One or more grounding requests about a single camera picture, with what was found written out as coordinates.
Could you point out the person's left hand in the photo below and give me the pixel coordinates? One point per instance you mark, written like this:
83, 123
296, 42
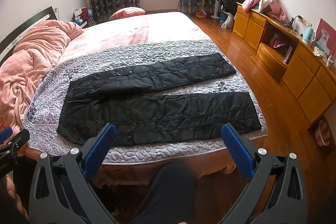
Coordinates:
13, 191

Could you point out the pink fleece blanket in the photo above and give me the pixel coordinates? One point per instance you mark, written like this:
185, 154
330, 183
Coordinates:
31, 56

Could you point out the white crumpled garment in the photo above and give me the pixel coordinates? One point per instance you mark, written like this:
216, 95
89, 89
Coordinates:
266, 1

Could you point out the pink photo frame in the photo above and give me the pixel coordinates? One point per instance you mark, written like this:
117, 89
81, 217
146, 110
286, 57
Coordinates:
325, 35

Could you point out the red and white bowl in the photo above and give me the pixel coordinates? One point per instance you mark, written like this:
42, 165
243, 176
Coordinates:
323, 134

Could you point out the pink red bag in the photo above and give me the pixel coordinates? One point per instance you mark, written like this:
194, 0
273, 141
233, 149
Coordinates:
277, 41

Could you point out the white paper sheet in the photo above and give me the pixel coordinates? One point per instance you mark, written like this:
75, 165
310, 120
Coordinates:
288, 54

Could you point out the grey quilted bedspread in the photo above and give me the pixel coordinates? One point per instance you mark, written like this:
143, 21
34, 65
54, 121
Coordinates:
181, 146

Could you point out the bed with pink sheet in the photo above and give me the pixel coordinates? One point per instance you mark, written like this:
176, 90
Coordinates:
118, 35

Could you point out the white wall outlet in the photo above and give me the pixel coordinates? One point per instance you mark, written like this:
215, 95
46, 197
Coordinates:
304, 20

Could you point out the small white cloth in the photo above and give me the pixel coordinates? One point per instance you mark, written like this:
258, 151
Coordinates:
319, 51

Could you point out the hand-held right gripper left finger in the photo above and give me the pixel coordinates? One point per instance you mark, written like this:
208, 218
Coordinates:
101, 146

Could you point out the dark red bag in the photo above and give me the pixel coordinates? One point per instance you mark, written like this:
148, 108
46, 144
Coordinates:
84, 14

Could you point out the white floor fan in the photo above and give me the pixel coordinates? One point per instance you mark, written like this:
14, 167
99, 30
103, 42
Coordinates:
216, 3

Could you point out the person's dark trouser leg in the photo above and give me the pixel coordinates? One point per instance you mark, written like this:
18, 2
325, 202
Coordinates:
168, 192

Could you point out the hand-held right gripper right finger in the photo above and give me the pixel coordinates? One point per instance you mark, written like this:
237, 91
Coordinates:
236, 148

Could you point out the black quilted pants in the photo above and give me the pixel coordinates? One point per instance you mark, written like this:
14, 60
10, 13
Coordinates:
157, 113

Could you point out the light blue kettle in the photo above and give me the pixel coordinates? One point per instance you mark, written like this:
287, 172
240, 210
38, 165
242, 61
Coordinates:
309, 36

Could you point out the wooden sideboard cabinet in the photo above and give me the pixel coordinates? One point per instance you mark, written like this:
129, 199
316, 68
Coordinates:
302, 77

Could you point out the red patterned pillow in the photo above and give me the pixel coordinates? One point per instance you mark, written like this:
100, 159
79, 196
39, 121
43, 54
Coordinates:
126, 13

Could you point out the yellow broom with dustpan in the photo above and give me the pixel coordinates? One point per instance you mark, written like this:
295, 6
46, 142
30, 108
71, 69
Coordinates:
201, 12

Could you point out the dark bedside table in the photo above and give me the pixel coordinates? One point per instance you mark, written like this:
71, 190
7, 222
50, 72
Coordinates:
85, 23

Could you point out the white plastic bag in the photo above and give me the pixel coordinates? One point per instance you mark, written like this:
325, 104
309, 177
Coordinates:
227, 21

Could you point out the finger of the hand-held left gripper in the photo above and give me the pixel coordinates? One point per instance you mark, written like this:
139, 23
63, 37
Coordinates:
18, 140
5, 132

